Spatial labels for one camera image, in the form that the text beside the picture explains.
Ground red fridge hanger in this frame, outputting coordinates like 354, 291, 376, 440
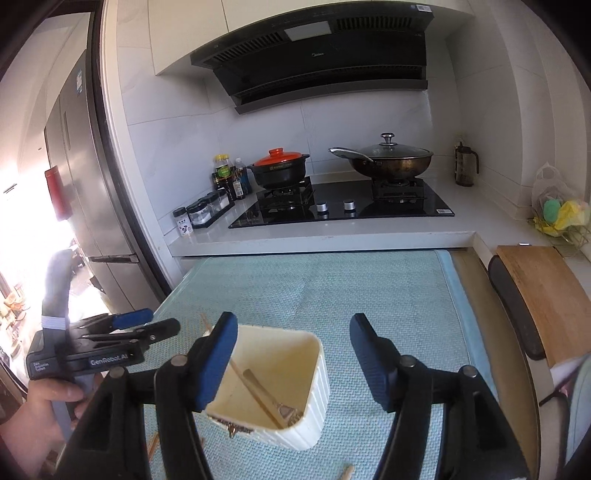
45, 165, 71, 221

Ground black curved chair back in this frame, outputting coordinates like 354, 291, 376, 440
488, 255, 548, 361

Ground black range hood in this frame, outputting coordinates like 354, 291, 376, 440
190, 0, 428, 115

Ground cream ribbed utensil holder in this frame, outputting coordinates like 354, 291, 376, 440
203, 324, 331, 450

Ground yellow cap oil bottle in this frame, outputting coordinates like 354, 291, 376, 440
212, 154, 233, 195

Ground wooden cutting board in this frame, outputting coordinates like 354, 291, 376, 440
496, 244, 591, 367

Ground clear bottle white cap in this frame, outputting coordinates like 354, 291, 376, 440
233, 158, 250, 195

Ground wok with glass lid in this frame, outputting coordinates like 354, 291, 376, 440
329, 133, 435, 181

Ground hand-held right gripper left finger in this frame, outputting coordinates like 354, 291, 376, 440
55, 312, 239, 480

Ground person's left hand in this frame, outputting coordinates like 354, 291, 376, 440
0, 371, 105, 462

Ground wire dish rack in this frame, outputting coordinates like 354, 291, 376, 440
538, 217, 591, 259

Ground grey refrigerator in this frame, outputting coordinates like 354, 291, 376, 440
44, 48, 158, 296

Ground person's light blue clothing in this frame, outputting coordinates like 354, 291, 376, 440
549, 355, 591, 480

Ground yellow cloth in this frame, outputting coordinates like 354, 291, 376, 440
531, 198, 591, 236

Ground black spice jar tray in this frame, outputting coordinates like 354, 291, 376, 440
191, 202, 235, 230

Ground clear plastic bag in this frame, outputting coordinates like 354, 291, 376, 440
531, 162, 579, 222

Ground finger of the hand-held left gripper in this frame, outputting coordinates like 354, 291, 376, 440
69, 308, 154, 337
82, 318, 182, 352

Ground gold fork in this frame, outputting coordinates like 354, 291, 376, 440
243, 368, 304, 424

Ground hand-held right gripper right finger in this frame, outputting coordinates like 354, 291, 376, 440
349, 313, 532, 480

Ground dark kettle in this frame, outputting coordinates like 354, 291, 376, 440
455, 142, 479, 186

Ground light blue woven mat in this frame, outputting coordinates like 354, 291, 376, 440
139, 249, 499, 480

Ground black clay pot orange lid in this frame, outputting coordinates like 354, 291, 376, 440
246, 148, 311, 189

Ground cluttered shelf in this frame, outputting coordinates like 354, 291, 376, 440
0, 277, 28, 361

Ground black glass gas cooktop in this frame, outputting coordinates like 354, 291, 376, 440
228, 178, 455, 229

